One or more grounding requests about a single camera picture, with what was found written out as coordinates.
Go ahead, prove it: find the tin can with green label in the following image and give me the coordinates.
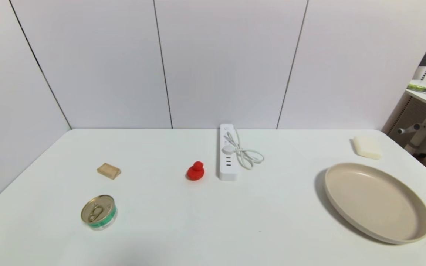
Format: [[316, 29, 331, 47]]
[[81, 195, 118, 231]]

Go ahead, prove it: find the white soap bar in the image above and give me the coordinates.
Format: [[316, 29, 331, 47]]
[[353, 136, 383, 160]]

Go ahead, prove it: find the beige round plate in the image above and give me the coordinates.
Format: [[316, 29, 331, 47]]
[[324, 163, 426, 245]]

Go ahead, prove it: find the small wooden block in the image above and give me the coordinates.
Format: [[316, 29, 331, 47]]
[[97, 163, 121, 180]]

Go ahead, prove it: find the red rubber duck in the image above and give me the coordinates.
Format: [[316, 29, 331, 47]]
[[186, 161, 205, 181]]

